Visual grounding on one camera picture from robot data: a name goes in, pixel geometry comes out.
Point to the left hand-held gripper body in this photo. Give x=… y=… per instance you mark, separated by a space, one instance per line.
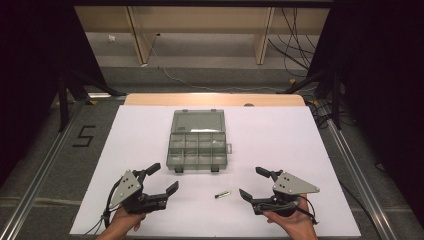
x=128 y=186

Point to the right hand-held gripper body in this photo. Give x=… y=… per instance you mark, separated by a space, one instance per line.
x=293 y=186

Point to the small metal bit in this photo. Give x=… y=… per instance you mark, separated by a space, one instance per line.
x=222 y=194

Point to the clear plastic compartment box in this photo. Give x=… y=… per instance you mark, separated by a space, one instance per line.
x=197 y=146

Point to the person's left hand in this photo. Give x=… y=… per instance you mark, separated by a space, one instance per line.
x=121 y=223

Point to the person's right hand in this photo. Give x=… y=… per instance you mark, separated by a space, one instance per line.
x=300 y=225

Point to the white table sheet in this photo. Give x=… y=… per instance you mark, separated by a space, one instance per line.
x=266 y=146

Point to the light wooden table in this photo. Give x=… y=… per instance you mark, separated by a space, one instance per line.
x=206 y=99

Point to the black metal stand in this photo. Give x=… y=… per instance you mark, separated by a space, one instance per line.
x=336 y=100
x=62 y=100

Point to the dark curtain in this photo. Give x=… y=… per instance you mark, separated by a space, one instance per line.
x=383 y=83
x=33 y=66

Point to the white paper scrap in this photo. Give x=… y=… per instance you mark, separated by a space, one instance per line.
x=111 y=38

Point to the light wooden furniture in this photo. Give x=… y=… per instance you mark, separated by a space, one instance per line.
x=200 y=18

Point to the metal floor rail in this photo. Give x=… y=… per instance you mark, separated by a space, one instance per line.
x=361 y=186
x=40 y=181

